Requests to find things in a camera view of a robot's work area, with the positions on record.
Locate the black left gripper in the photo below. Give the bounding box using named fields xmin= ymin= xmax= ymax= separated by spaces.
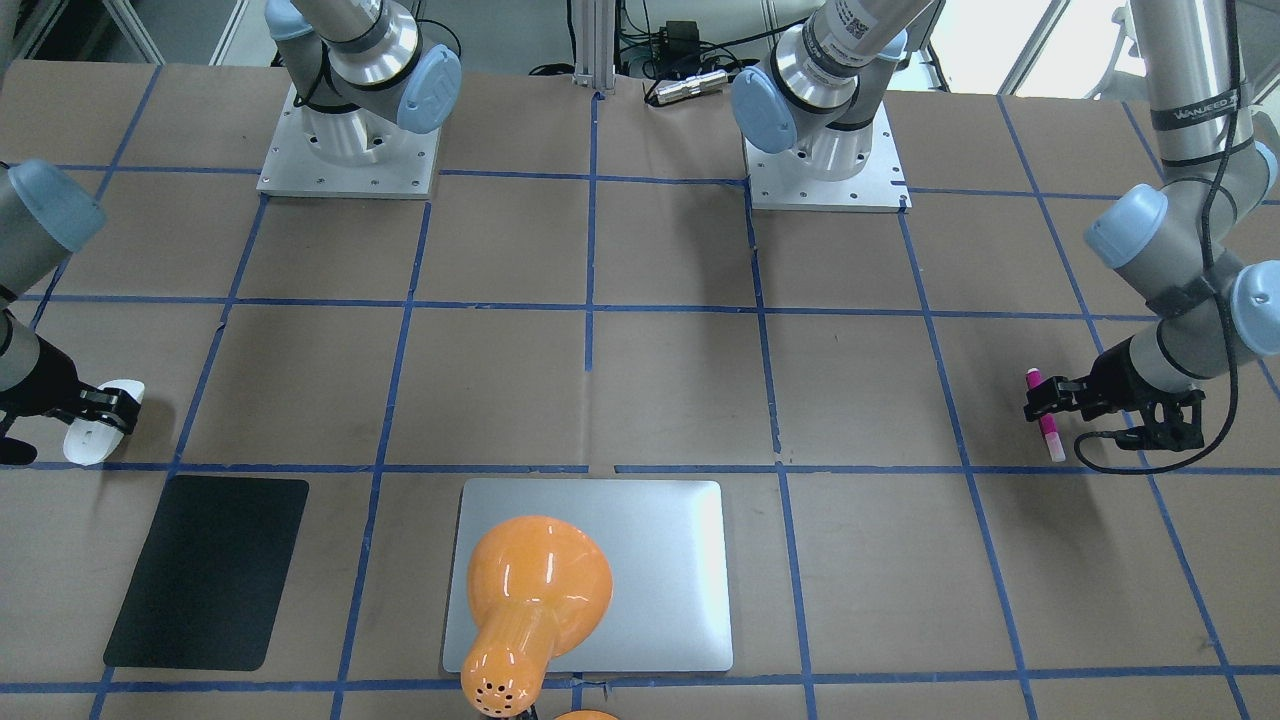
xmin=1023 ymin=345 xmax=1161 ymax=421

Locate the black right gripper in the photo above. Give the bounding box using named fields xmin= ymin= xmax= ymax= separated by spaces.
xmin=1 ymin=340 xmax=141 ymax=436

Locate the pink marker pen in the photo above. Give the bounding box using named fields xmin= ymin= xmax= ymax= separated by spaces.
xmin=1025 ymin=366 xmax=1066 ymax=462

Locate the white computer mouse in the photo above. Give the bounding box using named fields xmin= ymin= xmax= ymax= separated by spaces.
xmin=61 ymin=379 xmax=146 ymax=466

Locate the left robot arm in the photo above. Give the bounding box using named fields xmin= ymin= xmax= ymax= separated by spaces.
xmin=731 ymin=1 xmax=1277 ymax=421

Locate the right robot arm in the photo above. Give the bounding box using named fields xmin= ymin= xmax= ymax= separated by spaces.
xmin=1 ymin=1 xmax=462 ymax=436

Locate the black mousepad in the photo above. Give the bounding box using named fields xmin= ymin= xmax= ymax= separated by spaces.
xmin=102 ymin=475 xmax=310 ymax=671

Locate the grey laptop notebook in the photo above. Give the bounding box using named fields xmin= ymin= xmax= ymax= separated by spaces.
xmin=442 ymin=477 xmax=733 ymax=674

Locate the orange desk lamp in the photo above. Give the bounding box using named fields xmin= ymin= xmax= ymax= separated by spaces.
xmin=460 ymin=515 xmax=614 ymax=719

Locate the silver metal cylinder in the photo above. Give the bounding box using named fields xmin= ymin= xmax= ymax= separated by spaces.
xmin=643 ymin=70 xmax=730 ymax=108

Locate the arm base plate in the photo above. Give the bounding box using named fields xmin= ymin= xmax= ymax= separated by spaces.
xmin=742 ymin=104 xmax=913 ymax=213
xmin=256 ymin=86 xmax=442 ymax=201

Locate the aluminium frame post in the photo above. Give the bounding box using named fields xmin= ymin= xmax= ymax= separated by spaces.
xmin=570 ymin=0 xmax=617 ymax=97

